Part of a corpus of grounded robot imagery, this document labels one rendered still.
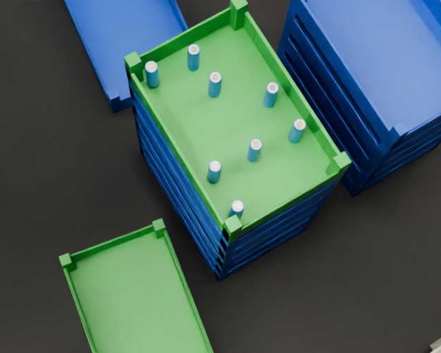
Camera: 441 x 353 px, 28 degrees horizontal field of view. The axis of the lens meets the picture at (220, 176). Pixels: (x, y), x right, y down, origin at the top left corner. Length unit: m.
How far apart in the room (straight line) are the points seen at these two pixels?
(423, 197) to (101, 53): 0.70
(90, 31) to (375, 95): 0.65
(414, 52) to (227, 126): 0.36
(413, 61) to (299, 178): 0.31
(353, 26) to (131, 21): 0.53
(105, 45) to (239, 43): 0.50
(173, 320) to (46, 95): 0.51
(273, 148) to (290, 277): 0.43
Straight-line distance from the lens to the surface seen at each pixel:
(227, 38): 1.37
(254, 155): 1.28
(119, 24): 1.83
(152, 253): 1.68
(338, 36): 1.48
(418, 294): 1.73
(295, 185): 1.31
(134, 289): 1.67
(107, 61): 1.80
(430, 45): 1.51
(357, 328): 1.70
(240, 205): 1.22
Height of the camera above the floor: 1.66
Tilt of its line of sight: 75 degrees down
